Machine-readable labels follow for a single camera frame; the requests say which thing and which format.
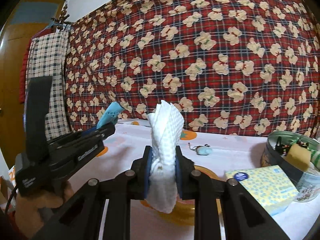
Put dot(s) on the round metal cookie tin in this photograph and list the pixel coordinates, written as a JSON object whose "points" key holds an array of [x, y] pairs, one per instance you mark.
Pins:
{"points": [[276, 149]]}

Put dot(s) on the yellow tissue pack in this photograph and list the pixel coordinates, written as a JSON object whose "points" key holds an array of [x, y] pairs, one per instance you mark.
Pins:
{"points": [[270, 187]]}

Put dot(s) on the light blue plush keychain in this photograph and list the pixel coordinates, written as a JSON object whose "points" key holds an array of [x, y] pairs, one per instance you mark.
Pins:
{"points": [[201, 150]]}

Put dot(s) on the person's left hand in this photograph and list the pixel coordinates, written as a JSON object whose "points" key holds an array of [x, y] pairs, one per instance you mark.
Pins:
{"points": [[27, 215]]}

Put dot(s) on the white waffle towel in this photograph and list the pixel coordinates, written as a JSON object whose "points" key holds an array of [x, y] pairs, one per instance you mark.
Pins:
{"points": [[166, 128]]}

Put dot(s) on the white fruit print tablecloth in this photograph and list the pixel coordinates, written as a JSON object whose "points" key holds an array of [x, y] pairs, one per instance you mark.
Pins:
{"points": [[230, 152]]}

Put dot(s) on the yellow sponge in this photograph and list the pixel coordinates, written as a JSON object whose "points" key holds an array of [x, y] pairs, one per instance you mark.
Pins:
{"points": [[299, 157]]}

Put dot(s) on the amber round lidded container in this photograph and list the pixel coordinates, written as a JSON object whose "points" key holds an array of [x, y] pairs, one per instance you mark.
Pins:
{"points": [[184, 211]]}

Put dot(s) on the green white striped towel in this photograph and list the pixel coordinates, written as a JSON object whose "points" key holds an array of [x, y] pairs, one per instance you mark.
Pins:
{"points": [[315, 158]]}

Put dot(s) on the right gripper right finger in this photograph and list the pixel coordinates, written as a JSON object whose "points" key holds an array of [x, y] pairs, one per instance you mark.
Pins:
{"points": [[243, 217]]}

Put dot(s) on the red plaid bear blanket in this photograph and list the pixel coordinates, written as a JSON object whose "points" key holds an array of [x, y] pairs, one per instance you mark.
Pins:
{"points": [[242, 67]]}

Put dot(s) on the teal small cloth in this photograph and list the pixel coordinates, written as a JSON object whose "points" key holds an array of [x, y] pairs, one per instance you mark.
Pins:
{"points": [[110, 116]]}

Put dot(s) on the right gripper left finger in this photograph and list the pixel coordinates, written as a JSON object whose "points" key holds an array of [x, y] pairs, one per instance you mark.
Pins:
{"points": [[100, 209]]}

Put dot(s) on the wooden door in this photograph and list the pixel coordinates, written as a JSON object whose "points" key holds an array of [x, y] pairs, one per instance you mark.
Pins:
{"points": [[28, 18]]}

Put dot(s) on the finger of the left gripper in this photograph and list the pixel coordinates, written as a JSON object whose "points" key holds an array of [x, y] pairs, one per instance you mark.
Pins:
{"points": [[94, 133], [67, 158]]}

